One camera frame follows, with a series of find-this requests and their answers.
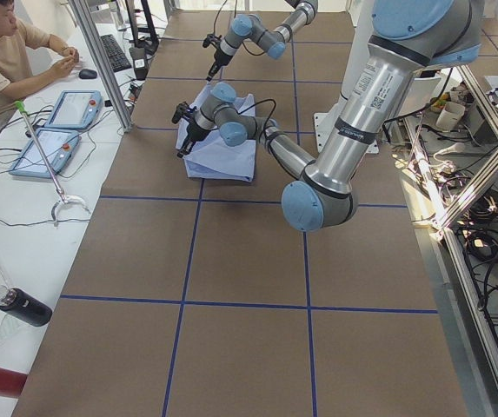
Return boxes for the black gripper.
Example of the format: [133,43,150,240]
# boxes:
[176,110,208,158]
[206,49,228,82]

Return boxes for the light blue striped shirt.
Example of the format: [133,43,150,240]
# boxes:
[176,83,256,182]

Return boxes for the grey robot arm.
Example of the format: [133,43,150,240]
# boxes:
[203,0,319,82]
[172,0,484,232]

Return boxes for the black keyboard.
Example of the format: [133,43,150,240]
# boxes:
[100,34,131,72]

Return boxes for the blue teach pendant upper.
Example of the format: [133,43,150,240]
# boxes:
[44,90,103,131]

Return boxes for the blue teach pendant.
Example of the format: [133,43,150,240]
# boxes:
[44,90,103,131]
[10,128,80,179]

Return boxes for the black computer mouse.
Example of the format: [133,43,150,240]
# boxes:
[78,69,97,80]

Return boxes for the blue teach pendant lower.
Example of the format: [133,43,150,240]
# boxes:
[10,128,80,179]

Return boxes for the metal reacher grabber tool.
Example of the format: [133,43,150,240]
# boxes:
[14,101,90,226]

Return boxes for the seated man beige shirt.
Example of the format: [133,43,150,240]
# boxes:
[0,1,79,131]

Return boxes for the black water bottle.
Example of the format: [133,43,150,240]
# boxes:
[0,285,52,327]

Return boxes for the paper cup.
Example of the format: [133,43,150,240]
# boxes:
[436,102,466,132]

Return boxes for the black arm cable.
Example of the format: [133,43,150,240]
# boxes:
[235,98,281,144]
[211,0,241,43]

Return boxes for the grey aluminium frame post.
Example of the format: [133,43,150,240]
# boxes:
[68,0,133,133]

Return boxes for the black floor cables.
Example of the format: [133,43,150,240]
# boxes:
[452,190,498,314]

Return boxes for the aluminium frame structure right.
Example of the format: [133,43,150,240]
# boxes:
[398,64,498,417]

